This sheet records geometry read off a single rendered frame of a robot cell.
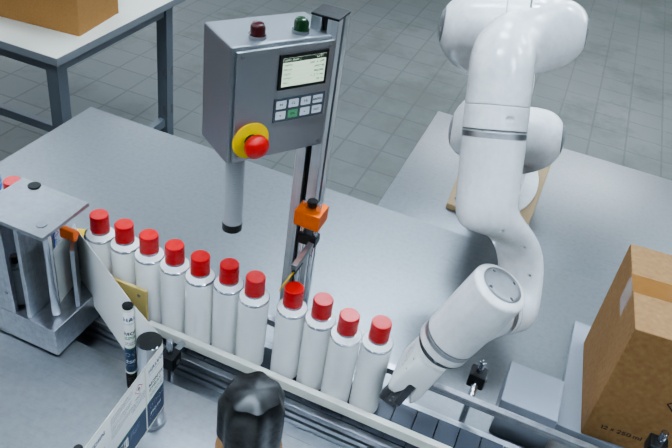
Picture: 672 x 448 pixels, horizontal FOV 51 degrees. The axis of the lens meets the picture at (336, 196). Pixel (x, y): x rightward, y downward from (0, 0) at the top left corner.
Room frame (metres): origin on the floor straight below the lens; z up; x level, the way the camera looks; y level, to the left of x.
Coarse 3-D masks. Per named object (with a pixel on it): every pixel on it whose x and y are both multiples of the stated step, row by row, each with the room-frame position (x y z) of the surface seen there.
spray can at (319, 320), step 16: (320, 304) 0.83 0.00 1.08; (320, 320) 0.83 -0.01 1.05; (304, 336) 0.83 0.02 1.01; (320, 336) 0.82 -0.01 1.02; (304, 352) 0.82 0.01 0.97; (320, 352) 0.82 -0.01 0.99; (304, 368) 0.82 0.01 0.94; (320, 368) 0.82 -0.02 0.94; (304, 384) 0.82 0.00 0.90; (320, 384) 0.82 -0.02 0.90
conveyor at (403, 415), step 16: (192, 352) 0.87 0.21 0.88; (224, 368) 0.84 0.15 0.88; (304, 400) 0.80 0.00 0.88; (336, 416) 0.78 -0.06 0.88; (384, 416) 0.79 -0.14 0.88; (400, 416) 0.80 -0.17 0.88; (416, 416) 0.81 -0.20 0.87; (432, 416) 0.81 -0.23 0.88; (368, 432) 0.76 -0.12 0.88; (432, 432) 0.77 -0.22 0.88; (448, 432) 0.78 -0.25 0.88; (464, 432) 0.78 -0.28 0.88
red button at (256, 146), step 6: (246, 138) 0.89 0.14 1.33; (252, 138) 0.88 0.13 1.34; (258, 138) 0.88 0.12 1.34; (264, 138) 0.88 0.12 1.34; (246, 144) 0.87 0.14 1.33; (252, 144) 0.87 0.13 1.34; (258, 144) 0.87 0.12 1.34; (264, 144) 0.88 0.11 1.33; (246, 150) 0.87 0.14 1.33; (252, 150) 0.87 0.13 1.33; (258, 150) 0.87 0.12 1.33; (264, 150) 0.88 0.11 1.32; (252, 156) 0.87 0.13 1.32; (258, 156) 0.87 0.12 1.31
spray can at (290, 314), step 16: (288, 288) 0.85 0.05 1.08; (304, 288) 0.86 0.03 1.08; (288, 304) 0.84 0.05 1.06; (304, 304) 0.86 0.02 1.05; (288, 320) 0.83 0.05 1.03; (304, 320) 0.85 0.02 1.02; (288, 336) 0.83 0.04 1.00; (272, 352) 0.85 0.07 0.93; (288, 352) 0.83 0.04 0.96; (272, 368) 0.84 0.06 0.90; (288, 368) 0.83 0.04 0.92
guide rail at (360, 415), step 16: (176, 336) 0.87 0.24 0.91; (208, 352) 0.85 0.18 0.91; (224, 352) 0.85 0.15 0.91; (240, 368) 0.83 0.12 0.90; (256, 368) 0.82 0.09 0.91; (288, 384) 0.80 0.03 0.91; (320, 400) 0.78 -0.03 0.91; (336, 400) 0.78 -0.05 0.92; (352, 416) 0.76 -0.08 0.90; (368, 416) 0.76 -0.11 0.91; (384, 432) 0.75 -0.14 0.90; (400, 432) 0.74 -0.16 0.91; (416, 432) 0.74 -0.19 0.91
